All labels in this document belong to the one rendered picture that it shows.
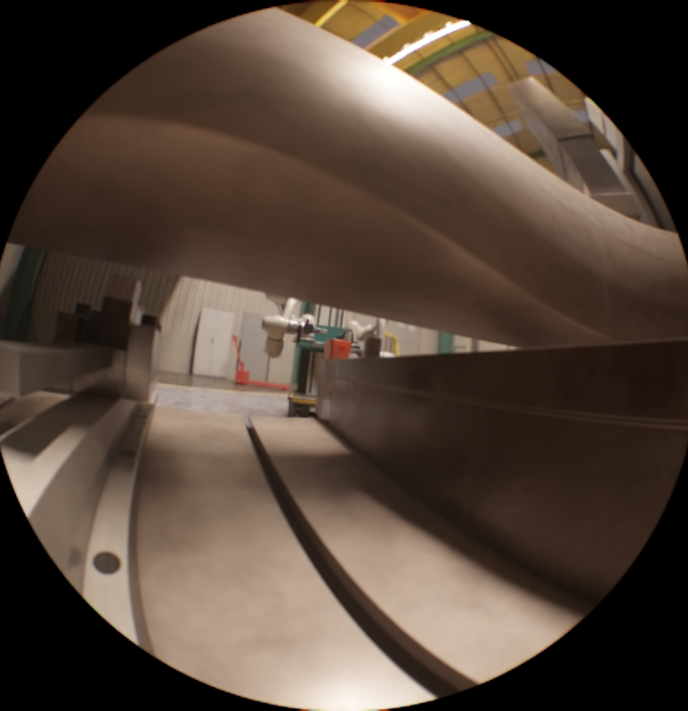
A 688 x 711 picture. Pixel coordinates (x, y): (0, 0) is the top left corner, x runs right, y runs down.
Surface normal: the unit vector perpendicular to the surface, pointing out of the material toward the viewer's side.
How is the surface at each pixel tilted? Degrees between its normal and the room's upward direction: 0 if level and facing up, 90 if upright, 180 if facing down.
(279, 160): 135
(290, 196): 180
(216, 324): 90
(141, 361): 90
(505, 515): 90
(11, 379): 90
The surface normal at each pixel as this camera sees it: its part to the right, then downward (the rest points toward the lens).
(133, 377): 0.67, 0.02
